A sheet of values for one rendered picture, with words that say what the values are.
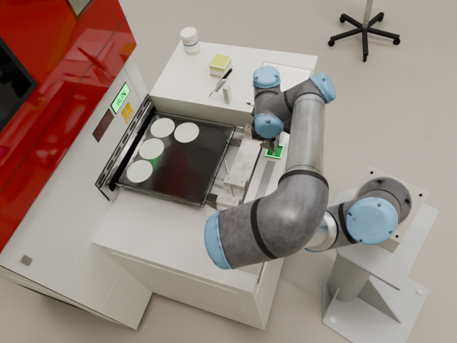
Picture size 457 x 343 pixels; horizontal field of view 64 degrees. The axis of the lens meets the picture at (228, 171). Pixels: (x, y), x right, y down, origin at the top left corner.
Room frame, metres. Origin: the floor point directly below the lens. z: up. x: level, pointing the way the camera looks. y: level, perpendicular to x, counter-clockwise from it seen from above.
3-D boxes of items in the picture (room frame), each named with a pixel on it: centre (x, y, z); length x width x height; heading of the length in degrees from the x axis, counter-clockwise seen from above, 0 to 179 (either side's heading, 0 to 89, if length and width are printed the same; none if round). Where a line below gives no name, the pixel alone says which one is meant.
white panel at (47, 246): (0.82, 0.46, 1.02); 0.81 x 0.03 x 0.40; 149
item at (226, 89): (1.02, -0.05, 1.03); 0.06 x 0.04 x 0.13; 59
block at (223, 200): (0.62, 0.03, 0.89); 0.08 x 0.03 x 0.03; 59
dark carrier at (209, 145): (0.87, 0.18, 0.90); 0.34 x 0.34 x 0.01; 59
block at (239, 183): (0.69, -0.02, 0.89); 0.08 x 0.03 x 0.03; 59
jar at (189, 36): (1.36, 0.02, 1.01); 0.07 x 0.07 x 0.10
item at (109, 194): (0.96, 0.35, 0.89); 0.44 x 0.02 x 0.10; 149
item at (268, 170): (0.62, -0.11, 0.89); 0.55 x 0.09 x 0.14; 149
